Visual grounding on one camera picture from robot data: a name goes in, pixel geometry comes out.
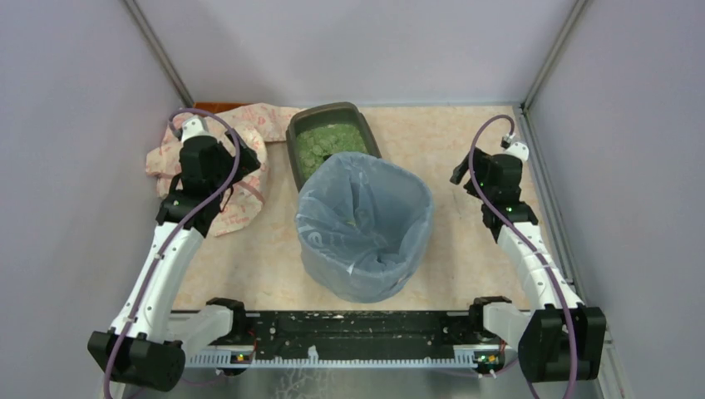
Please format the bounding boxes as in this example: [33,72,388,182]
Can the blue plastic bin liner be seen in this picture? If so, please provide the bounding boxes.
[294,152,435,303]

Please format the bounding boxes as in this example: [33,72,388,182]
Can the dark green litter box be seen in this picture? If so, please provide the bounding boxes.
[286,101,382,190]

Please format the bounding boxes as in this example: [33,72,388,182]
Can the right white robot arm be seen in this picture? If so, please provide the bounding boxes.
[450,149,607,382]

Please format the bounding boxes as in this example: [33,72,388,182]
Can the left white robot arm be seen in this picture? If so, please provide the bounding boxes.
[87,134,261,398]

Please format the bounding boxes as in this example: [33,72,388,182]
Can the green litter pellets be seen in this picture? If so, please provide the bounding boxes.
[297,123,368,179]

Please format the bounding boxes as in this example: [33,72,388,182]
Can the patterned cream cloth bag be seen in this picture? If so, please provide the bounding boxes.
[145,102,303,239]

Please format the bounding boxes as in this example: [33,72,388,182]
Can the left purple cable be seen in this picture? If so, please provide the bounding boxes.
[102,108,242,399]

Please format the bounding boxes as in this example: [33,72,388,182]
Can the purple cable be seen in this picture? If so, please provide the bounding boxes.
[468,114,579,399]
[102,108,242,399]

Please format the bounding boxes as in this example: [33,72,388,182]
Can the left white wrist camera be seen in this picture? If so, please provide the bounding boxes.
[180,116,210,143]

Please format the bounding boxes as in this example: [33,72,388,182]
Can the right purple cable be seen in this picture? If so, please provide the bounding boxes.
[468,114,579,399]

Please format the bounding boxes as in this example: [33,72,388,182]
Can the aluminium frame rail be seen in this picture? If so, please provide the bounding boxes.
[185,349,505,372]

